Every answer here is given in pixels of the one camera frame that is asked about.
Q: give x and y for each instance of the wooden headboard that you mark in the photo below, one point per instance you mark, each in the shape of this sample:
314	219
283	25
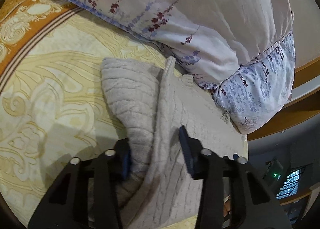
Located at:
287	119

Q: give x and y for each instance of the white floral pillow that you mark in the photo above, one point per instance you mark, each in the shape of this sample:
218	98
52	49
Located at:
200	19

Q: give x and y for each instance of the window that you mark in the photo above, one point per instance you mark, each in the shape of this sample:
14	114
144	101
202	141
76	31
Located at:
293	181

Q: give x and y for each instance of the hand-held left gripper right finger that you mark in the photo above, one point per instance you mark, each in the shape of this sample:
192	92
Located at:
187	151

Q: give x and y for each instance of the blue floral pillow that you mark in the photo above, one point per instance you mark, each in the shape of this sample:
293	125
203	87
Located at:
257	94

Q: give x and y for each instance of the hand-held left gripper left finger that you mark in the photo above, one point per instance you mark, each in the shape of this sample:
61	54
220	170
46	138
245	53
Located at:
125	162

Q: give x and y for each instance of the yellow patterned bed sheet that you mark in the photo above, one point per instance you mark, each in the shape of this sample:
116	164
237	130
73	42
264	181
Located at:
50	81

